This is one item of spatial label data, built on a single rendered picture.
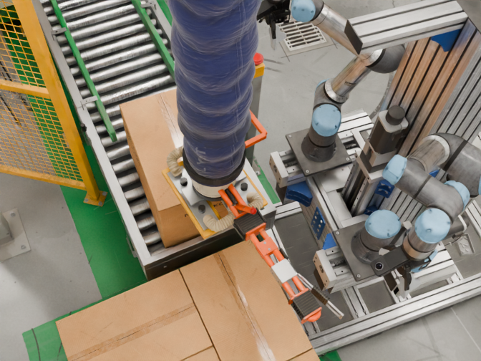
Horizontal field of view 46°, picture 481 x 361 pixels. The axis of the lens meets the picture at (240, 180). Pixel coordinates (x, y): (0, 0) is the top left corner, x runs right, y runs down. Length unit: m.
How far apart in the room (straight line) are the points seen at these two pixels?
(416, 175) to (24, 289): 2.46
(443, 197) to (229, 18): 0.69
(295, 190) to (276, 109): 1.45
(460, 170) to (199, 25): 0.94
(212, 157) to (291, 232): 1.44
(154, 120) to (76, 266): 1.13
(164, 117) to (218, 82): 1.16
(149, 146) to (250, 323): 0.92
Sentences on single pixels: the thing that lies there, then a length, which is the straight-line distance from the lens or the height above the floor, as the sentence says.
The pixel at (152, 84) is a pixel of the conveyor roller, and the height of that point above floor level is 0.55.
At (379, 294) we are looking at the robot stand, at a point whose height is 0.21.
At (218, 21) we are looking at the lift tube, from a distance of 1.38.
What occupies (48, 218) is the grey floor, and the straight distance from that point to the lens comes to 3.58.
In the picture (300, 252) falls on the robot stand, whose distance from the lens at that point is 3.16.
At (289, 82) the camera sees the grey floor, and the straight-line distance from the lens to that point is 4.07.
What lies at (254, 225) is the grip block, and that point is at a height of 1.27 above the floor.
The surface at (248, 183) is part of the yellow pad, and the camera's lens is 2.24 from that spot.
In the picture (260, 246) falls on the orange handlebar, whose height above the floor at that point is 1.27.
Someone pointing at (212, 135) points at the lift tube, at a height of 1.67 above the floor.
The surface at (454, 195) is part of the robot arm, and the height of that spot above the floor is 1.85.
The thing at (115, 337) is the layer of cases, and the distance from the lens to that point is 2.67.
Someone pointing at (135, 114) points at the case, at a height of 0.95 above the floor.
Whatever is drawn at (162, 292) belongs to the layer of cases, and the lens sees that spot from 2.70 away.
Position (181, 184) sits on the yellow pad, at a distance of 2.22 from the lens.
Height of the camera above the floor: 3.09
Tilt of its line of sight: 60 degrees down
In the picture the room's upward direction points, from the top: 5 degrees clockwise
